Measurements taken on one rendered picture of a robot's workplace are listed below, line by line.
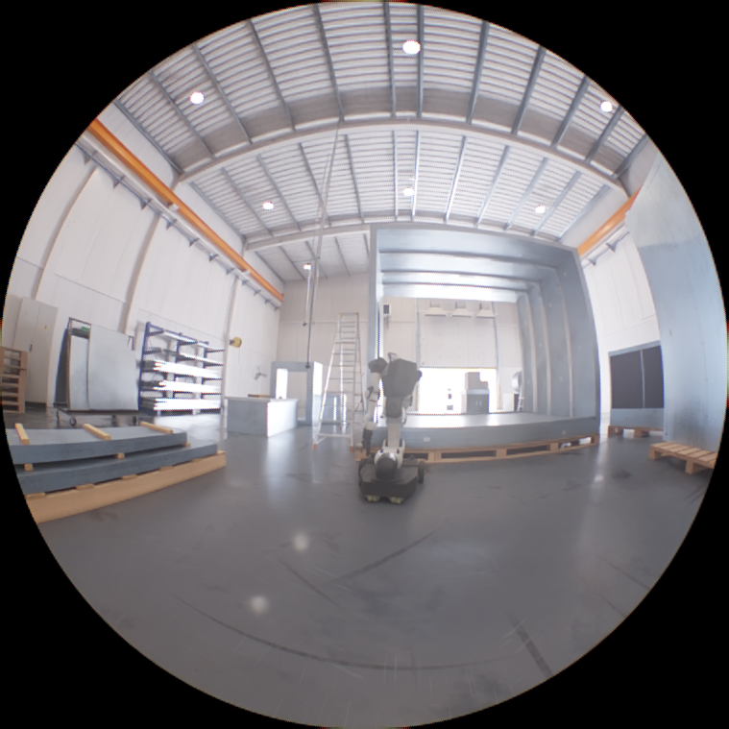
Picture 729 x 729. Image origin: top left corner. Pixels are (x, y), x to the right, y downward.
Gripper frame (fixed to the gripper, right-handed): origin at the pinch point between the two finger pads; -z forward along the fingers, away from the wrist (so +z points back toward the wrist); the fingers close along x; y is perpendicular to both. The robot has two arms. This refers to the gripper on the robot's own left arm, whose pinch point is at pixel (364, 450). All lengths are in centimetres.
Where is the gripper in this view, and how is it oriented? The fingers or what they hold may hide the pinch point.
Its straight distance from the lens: 218.6
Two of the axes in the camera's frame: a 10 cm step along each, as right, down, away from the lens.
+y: -8.6, -2.2, -4.6
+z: 1.7, -9.7, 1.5
